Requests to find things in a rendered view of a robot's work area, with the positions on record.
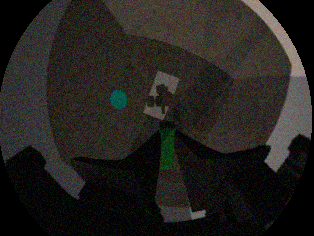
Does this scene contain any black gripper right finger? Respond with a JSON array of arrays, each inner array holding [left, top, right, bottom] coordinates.
[[174, 130, 270, 212]]

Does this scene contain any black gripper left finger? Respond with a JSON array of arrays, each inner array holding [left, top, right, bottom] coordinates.
[[71, 131, 161, 215]]

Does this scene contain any teal circle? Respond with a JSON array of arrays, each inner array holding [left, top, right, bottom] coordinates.
[[110, 90, 128, 109]]

